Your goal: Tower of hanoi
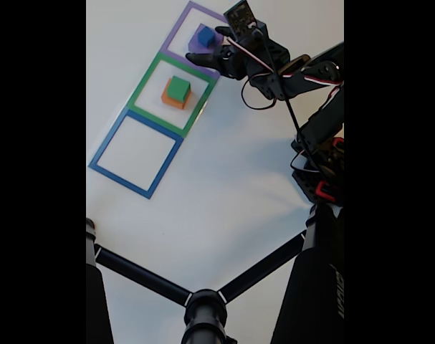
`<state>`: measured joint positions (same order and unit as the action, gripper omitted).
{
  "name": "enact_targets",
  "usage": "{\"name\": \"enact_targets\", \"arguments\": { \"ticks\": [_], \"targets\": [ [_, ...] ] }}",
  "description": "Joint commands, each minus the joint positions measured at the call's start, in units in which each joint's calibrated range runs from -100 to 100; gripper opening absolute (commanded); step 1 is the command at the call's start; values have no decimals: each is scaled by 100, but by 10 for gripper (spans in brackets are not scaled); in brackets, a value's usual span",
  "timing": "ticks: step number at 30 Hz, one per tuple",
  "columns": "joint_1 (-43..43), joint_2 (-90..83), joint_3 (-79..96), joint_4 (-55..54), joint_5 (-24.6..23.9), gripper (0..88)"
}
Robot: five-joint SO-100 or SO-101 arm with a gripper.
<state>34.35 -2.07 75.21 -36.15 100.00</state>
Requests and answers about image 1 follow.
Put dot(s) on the purple square frame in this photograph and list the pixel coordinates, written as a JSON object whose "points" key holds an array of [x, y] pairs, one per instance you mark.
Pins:
{"points": [[174, 36]]}

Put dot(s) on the green square frame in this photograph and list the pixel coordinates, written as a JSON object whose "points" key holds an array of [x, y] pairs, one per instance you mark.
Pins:
{"points": [[142, 82]]}

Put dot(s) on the green cube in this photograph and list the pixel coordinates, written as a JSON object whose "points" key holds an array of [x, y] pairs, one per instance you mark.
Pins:
{"points": [[177, 87]]}

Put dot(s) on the orange block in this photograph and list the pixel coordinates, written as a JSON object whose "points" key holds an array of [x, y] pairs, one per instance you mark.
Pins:
{"points": [[174, 102]]}

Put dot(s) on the red black table clamp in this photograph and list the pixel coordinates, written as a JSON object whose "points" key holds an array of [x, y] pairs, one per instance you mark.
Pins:
{"points": [[326, 191]]}

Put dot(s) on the purple block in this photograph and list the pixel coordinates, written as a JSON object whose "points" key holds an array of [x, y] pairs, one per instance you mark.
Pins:
{"points": [[193, 44]]}

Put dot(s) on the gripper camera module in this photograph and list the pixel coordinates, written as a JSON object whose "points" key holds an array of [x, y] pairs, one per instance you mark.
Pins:
{"points": [[240, 18]]}

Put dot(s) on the black camera tripod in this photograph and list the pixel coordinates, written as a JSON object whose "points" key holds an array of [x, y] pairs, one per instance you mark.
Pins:
{"points": [[310, 286]]}

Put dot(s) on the blue square frame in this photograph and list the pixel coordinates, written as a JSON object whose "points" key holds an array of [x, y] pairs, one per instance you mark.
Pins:
{"points": [[106, 143]]}

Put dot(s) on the small blue cube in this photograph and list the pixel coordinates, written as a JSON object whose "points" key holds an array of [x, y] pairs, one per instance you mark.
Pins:
{"points": [[204, 37]]}

